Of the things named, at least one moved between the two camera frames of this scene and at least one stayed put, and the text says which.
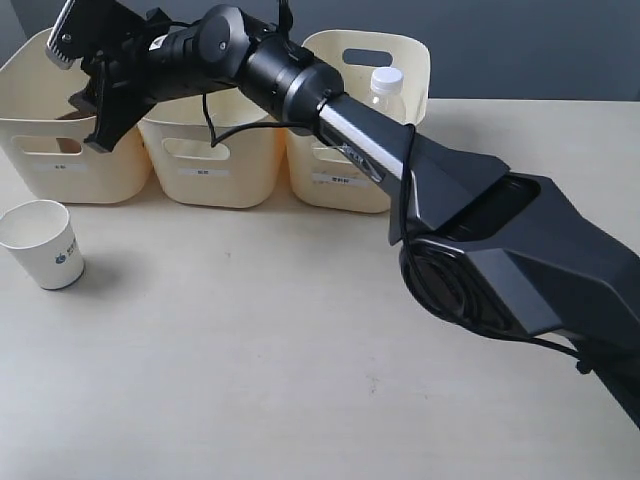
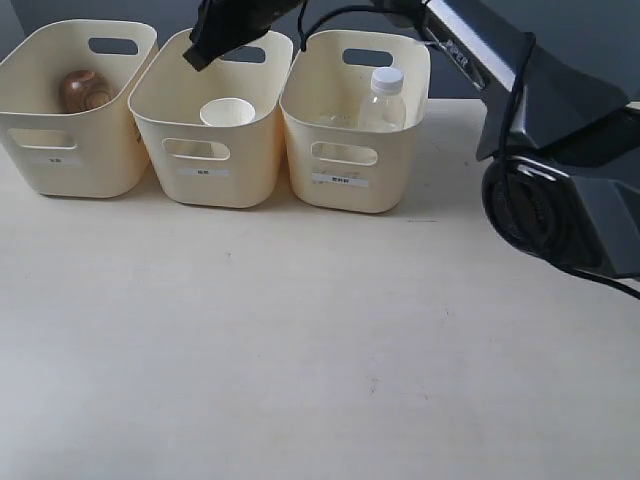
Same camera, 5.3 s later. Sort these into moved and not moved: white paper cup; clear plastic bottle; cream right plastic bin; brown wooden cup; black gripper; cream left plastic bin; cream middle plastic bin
Moved: black gripper; white paper cup; brown wooden cup
Not moved: cream middle plastic bin; clear plastic bottle; cream right plastic bin; cream left plastic bin
